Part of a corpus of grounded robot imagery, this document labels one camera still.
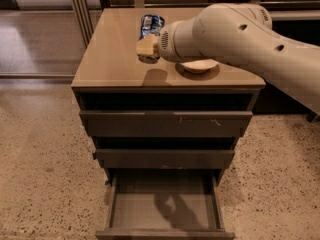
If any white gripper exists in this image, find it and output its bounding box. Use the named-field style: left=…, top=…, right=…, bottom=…
left=136, top=18, right=200, bottom=63

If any blue pepsi can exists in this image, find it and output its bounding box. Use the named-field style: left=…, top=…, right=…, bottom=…
left=137, top=14, right=165, bottom=64

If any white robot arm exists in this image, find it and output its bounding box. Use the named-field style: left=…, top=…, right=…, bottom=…
left=136, top=4, right=320, bottom=114

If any grey drawer cabinet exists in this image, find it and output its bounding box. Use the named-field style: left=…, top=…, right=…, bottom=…
left=72, top=9, right=265, bottom=179

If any grey top drawer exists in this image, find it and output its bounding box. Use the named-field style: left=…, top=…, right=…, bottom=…
left=80, top=111, right=252, bottom=138

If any grey middle drawer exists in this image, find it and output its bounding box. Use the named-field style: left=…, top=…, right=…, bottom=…
left=96, top=149, right=235, bottom=169

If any grey open bottom drawer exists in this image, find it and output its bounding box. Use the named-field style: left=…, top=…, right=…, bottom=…
left=96, top=169, right=235, bottom=240

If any white paper bowl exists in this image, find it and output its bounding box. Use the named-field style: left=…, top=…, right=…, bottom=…
left=181, top=59, right=218, bottom=74

